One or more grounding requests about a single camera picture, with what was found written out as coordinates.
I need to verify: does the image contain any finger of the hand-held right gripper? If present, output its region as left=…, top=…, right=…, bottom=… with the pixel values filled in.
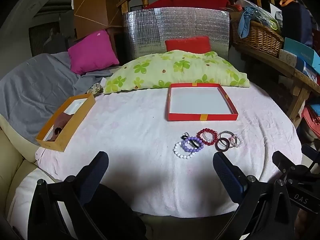
left=301, top=144, right=320, bottom=166
left=272, top=151, right=312, bottom=178

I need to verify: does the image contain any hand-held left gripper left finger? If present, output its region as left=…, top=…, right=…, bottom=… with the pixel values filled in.
left=27, top=151, right=110, bottom=240

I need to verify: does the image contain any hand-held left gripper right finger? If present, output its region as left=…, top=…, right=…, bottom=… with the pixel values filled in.
left=212, top=152, right=300, bottom=240

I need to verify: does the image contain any red bead bracelet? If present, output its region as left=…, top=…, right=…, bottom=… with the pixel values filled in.
left=196, top=128, right=218, bottom=146

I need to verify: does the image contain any purple bead bracelet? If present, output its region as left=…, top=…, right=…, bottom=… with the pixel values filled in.
left=180, top=136, right=202, bottom=153

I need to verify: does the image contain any red cardboard box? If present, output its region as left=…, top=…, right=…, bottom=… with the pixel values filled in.
left=165, top=83, right=239, bottom=122

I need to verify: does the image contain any dark brown bangle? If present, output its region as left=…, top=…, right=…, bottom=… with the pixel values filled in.
left=215, top=137, right=229, bottom=152

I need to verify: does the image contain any silver bangle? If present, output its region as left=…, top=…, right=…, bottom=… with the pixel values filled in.
left=218, top=130, right=235, bottom=143

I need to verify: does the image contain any pale pink blanket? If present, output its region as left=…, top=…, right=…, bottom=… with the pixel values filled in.
left=35, top=82, right=303, bottom=217

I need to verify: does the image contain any orange cardboard box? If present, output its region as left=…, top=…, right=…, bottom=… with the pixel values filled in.
left=36, top=94, right=96, bottom=152

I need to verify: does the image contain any brown pouch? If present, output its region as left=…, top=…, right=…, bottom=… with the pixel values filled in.
left=51, top=112, right=75, bottom=140

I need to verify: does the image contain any small floral cloth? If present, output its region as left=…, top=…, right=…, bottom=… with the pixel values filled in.
left=87, top=82, right=104, bottom=95

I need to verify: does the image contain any wooden bench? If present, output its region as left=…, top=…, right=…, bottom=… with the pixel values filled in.
left=234, top=42, right=320, bottom=128

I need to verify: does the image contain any white patterned box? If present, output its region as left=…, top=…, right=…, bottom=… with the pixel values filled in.
left=279, top=49, right=298, bottom=68

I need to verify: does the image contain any teal box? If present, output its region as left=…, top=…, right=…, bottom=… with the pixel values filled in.
left=283, top=37, right=320, bottom=74

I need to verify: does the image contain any grey blanket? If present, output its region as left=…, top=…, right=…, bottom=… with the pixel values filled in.
left=0, top=52, right=113, bottom=145

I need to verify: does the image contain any magenta cushion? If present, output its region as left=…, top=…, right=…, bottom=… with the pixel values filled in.
left=67, top=30, right=120, bottom=75

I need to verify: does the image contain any green floral pillow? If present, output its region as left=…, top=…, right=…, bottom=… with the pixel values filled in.
left=103, top=50, right=250, bottom=95

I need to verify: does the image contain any wicker basket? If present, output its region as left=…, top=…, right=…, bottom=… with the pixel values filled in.
left=232, top=20, right=285, bottom=58

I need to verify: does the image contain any dark blue bag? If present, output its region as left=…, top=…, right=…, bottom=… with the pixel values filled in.
left=280, top=0, right=317, bottom=48

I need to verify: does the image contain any red cushion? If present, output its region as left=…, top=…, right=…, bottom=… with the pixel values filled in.
left=165, top=36, right=212, bottom=53

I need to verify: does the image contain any blue cloth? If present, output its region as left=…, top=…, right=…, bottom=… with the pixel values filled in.
left=237, top=7, right=263, bottom=38

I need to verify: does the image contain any silver foil sheet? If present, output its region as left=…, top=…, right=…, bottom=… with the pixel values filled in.
left=122, top=7, right=230, bottom=67

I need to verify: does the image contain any brown wooden cabinet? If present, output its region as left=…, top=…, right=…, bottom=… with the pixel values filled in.
left=72, top=0, right=123, bottom=40

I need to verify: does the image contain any pink bead bracelet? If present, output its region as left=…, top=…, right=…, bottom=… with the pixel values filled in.
left=230, top=134, right=243, bottom=148

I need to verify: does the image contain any white bead bracelet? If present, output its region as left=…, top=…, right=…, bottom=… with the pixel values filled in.
left=173, top=141, right=194, bottom=159

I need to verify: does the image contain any black hair tie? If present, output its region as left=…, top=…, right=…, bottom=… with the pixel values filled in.
left=182, top=132, right=200, bottom=148

